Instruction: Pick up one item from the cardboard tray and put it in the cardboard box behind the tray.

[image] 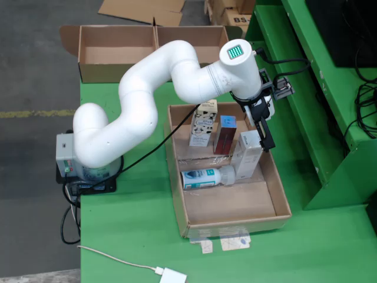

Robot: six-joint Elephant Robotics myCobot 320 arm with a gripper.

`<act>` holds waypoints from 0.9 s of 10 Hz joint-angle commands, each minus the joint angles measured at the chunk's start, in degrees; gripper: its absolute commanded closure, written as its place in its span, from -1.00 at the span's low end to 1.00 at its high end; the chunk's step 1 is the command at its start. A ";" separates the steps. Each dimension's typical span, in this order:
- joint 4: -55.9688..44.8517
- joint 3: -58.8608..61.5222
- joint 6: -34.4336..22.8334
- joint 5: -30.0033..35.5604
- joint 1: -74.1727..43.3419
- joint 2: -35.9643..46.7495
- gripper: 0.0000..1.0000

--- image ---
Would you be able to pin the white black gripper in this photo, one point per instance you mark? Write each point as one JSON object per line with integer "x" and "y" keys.
{"x": 260, "y": 109}

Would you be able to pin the white carton box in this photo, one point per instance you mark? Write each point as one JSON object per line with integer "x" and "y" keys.
{"x": 247, "y": 159}

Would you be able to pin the dark red holographic box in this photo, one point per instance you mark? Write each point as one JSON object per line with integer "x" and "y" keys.
{"x": 224, "y": 138}

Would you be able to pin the grey robot base box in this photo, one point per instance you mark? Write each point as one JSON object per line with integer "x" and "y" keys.
{"x": 66, "y": 153}

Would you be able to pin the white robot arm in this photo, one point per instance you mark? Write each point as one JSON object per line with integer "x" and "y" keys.
{"x": 141, "y": 88}

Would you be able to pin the cow print hand cream box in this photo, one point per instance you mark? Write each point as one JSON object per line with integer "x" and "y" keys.
{"x": 201, "y": 126}

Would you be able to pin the large shallow cardboard tray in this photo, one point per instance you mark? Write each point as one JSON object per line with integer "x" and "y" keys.
{"x": 229, "y": 203}

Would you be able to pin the printed BS cardboard box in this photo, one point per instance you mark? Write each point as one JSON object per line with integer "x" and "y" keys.
{"x": 235, "y": 19}

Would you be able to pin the small labelled cardboard box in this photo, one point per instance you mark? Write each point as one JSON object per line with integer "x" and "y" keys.
{"x": 229, "y": 4}

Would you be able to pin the empty cardboard box with flaps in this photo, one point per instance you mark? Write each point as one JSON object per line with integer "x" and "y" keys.
{"x": 141, "y": 9}

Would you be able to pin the green metal shelf unit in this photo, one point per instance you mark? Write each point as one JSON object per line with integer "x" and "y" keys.
{"x": 294, "y": 88}

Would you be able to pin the white shoe fresh bottle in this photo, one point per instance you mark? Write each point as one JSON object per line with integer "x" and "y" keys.
{"x": 200, "y": 177}

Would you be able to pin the taped paper tag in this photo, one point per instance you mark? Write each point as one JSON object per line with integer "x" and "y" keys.
{"x": 204, "y": 244}
{"x": 235, "y": 241}

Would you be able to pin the black monitor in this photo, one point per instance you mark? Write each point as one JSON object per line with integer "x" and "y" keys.
{"x": 341, "y": 29}

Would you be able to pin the white power adapter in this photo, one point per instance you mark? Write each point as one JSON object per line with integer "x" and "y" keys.
{"x": 173, "y": 275}

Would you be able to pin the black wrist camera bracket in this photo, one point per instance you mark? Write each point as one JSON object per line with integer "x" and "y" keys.
{"x": 282, "y": 88}

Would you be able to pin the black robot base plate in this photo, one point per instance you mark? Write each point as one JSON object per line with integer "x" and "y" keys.
{"x": 103, "y": 188}

